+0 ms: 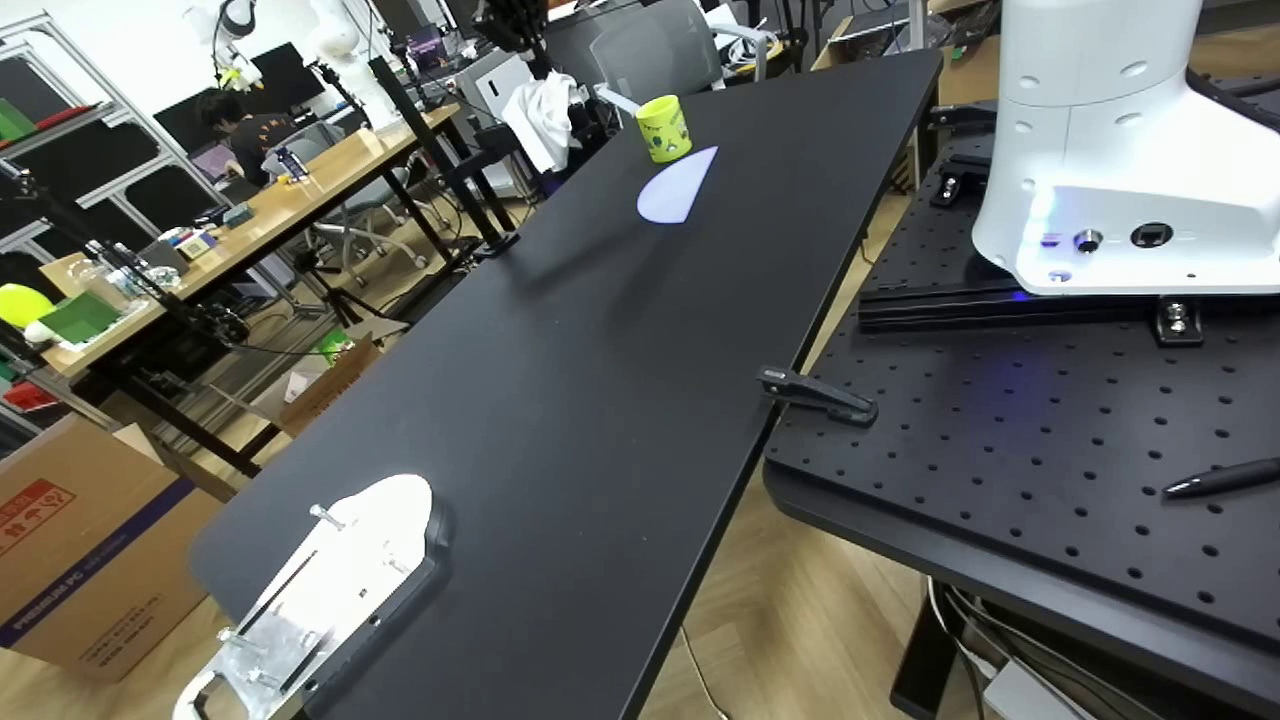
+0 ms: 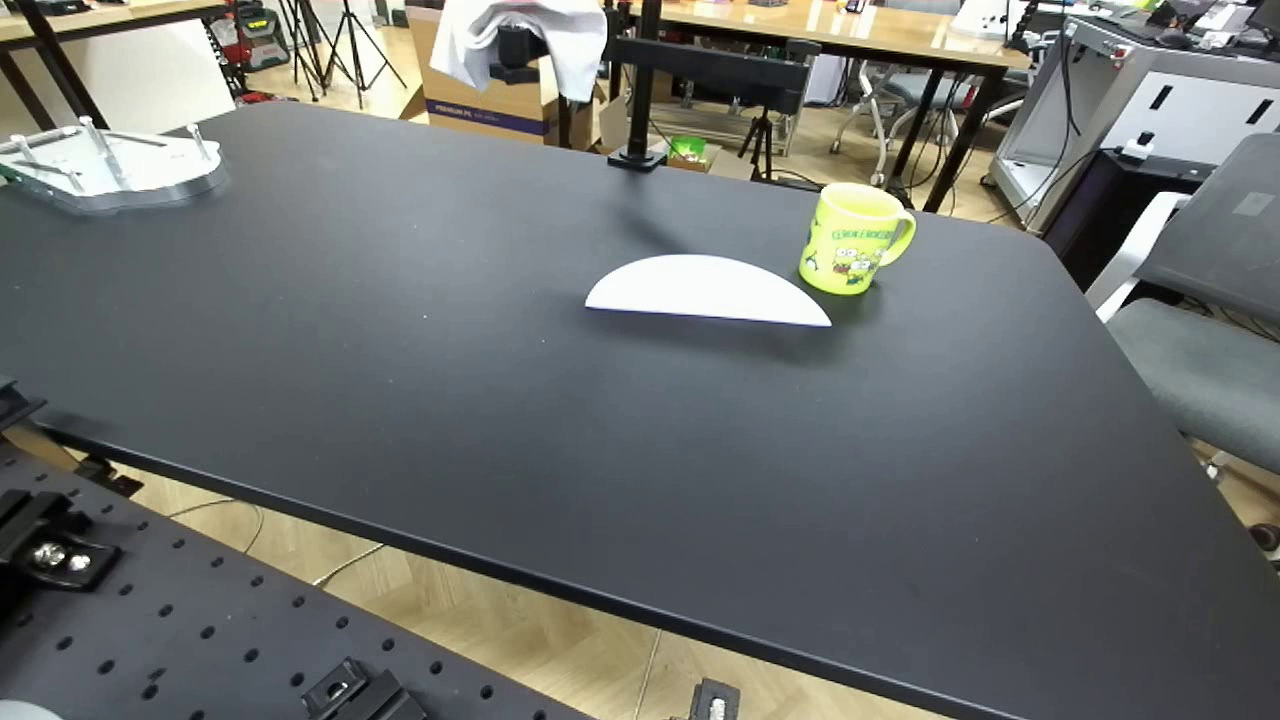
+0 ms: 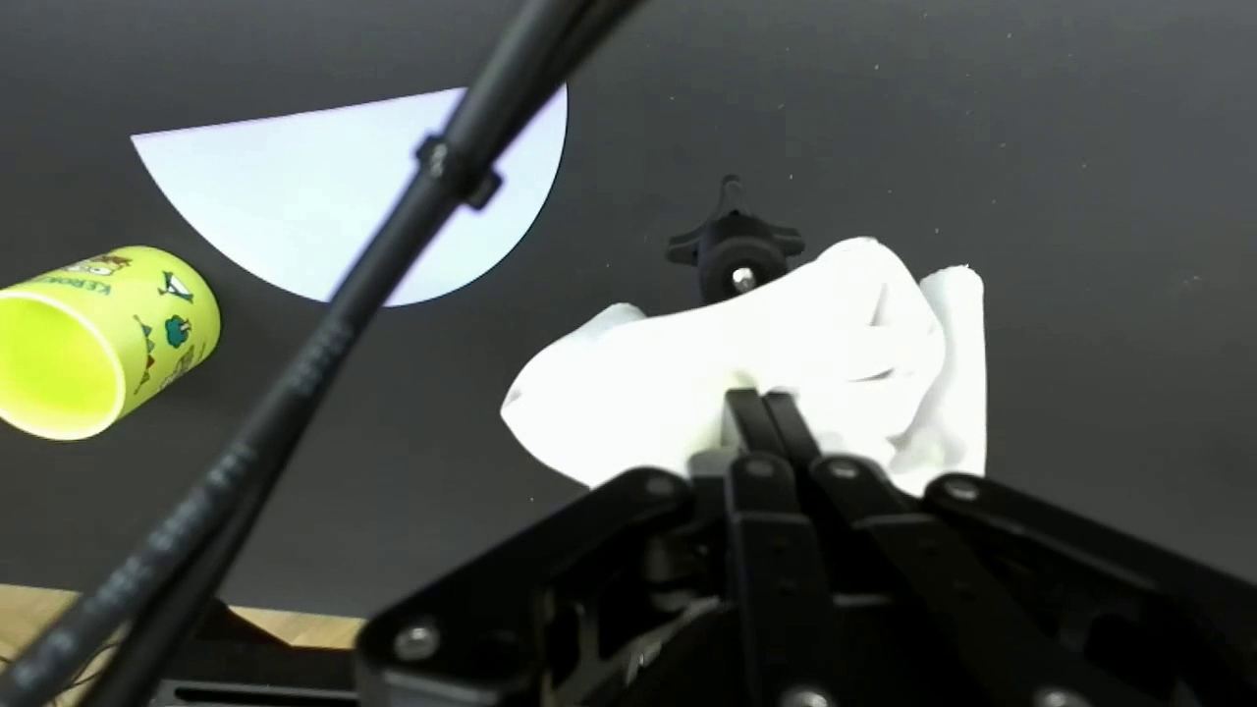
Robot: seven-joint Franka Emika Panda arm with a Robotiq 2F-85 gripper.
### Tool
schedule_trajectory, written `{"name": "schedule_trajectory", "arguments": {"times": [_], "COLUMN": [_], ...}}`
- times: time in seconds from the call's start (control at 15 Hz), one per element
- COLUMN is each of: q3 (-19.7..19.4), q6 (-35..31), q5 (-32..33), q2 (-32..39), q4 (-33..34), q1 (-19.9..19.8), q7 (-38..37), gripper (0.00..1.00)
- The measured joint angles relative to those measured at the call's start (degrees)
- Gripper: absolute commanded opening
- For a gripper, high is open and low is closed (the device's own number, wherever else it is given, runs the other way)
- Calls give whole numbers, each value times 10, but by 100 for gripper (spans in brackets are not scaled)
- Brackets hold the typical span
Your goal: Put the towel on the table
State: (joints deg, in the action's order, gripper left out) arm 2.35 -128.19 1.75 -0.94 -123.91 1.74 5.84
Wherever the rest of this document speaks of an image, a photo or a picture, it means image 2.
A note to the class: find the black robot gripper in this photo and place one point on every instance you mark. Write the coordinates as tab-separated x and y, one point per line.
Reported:
512	56

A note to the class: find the white cloth towel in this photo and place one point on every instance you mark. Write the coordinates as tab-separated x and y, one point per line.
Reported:
573	32

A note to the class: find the brown cardboard box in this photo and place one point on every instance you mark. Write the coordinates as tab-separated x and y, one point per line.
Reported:
466	107

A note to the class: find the tall black tripod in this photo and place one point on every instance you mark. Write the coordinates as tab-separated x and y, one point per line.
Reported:
349	42

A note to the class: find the small green object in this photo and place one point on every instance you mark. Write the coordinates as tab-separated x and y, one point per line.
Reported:
691	148

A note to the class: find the small black tripod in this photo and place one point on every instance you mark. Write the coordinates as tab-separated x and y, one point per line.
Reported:
761	140

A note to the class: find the white half-round plate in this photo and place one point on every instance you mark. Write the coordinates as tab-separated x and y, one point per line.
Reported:
705	291

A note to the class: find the wooden table with black legs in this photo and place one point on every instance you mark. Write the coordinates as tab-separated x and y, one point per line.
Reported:
825	32

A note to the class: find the white board panel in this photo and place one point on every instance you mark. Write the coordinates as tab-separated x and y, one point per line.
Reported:
145	72

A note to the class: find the yellow-green ceramic mug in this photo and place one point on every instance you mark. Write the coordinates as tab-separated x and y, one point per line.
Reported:
845	240

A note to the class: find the wooden desk with black leg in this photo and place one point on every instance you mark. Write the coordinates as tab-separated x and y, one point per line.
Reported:
83	17

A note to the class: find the gray metal cabinet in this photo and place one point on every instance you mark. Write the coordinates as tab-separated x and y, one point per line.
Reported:
1175	107

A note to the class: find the black perforated mounting board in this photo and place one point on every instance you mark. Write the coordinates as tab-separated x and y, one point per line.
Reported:
172	626

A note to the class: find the black clamp with silver bolts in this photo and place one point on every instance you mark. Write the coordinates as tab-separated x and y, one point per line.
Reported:
55	547

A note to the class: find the small silver metal fitting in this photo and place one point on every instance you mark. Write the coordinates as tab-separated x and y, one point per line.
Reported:
712	703

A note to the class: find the gray office chair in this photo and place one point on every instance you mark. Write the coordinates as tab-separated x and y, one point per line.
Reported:
1204	347

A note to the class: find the black camera stand pole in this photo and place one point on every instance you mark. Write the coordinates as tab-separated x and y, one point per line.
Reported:
646	82

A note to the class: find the black mounting bracket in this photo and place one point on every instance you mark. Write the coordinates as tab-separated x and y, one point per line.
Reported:
356	695

